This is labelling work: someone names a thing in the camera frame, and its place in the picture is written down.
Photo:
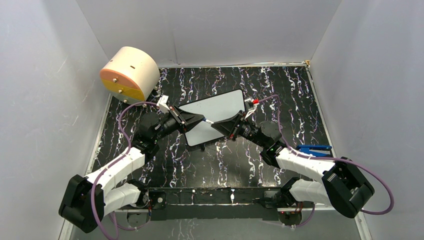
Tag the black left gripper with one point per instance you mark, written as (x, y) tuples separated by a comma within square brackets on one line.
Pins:
[(185, 121)]

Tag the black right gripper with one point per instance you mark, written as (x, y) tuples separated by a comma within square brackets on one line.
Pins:
[(229, 127)]

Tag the blue and white marker pen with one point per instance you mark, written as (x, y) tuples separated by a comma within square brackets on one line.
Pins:
[(208, 121)]

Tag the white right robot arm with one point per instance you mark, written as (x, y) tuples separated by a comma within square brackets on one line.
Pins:
[(339, 184)]

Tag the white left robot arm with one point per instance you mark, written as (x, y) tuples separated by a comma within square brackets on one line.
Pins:
[(88, 199)]

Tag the small black-framed whiteboard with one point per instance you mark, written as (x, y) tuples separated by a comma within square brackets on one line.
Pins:
[(215, 108)]

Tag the blue whiteboard eraser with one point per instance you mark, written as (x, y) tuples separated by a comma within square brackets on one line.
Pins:
[(316, 150)]

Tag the beige and orange cylinder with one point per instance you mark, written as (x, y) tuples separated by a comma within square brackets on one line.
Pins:
[(130, 75)]

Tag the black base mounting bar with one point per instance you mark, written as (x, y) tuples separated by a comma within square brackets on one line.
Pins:
[(263, 203)]

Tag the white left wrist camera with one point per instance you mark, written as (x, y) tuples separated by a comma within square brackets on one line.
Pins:
[(162, 104)]

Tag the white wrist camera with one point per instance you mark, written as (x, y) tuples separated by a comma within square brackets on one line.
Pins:
[(162, 104), (250, 106)]

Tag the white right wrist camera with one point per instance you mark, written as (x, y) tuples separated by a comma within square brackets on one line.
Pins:
[(250, 106)]

